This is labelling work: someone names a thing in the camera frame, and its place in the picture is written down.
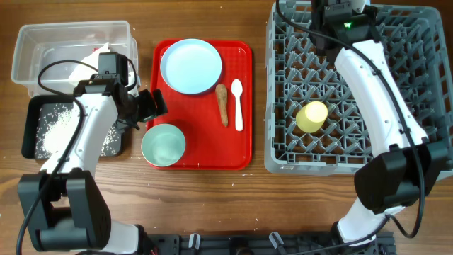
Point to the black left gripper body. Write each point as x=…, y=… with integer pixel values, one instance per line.
x=145, y=106

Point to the light green bowl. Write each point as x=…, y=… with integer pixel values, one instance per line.
x=163, y=145

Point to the large light blue plate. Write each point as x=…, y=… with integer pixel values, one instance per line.
x=191, y=66

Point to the white napkin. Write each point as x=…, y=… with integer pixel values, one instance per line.
x=82, y=72

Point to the brown carrot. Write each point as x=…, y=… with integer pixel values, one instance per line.
x=222, y=99

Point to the white plastic spoon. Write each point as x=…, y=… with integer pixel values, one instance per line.
x=237, y=90

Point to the white rice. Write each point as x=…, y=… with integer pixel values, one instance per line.
x=56, y=125

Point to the yellow plastic cup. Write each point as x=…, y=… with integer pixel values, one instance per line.
x=312, y=116

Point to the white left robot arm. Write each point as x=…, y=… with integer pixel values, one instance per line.
x=64, y=209

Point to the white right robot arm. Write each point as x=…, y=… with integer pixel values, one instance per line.
x=405, y=164

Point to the black waste tray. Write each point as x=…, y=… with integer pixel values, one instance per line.
x=31, y=124

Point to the grey dishwasher rack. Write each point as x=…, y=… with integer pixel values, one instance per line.
x=416, y=52

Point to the red plastic tray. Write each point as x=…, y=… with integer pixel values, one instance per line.
x=209, y=144

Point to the clear plastic bin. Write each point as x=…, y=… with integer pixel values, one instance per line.
x=39, y=45

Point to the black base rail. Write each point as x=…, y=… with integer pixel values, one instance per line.
x=304, y=243

